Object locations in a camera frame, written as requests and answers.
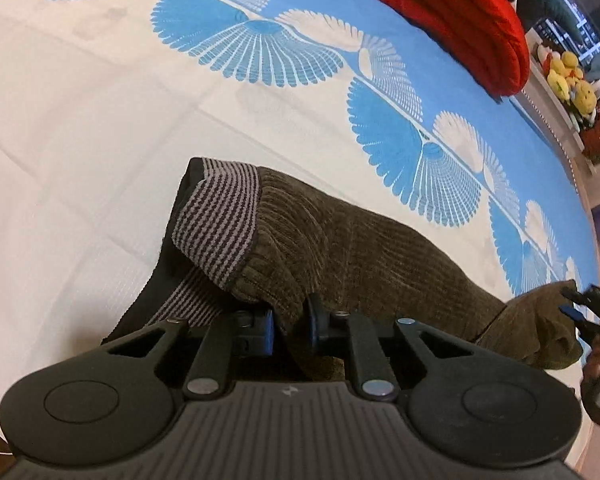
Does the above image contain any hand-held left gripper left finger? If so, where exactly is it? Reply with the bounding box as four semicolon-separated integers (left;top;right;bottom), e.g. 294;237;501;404
101;309;276;398

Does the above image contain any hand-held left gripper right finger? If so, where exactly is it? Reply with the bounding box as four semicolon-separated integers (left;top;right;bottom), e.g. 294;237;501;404
306;292;463;402

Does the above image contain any olive corduroy sweater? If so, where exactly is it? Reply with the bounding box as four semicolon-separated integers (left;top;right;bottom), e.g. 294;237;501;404
102;156;584;382

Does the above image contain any white window sill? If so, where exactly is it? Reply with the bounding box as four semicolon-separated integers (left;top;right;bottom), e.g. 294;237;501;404
510;25;593;176

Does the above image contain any blue and white printed bedsheet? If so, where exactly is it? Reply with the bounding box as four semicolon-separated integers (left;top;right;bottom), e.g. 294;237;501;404
0;0;600;456

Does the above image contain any window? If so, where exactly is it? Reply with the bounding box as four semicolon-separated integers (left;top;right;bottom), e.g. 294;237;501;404
534;0;600;61

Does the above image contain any red folded blanket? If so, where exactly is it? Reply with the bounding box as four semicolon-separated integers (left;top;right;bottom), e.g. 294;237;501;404
345;0;531;99

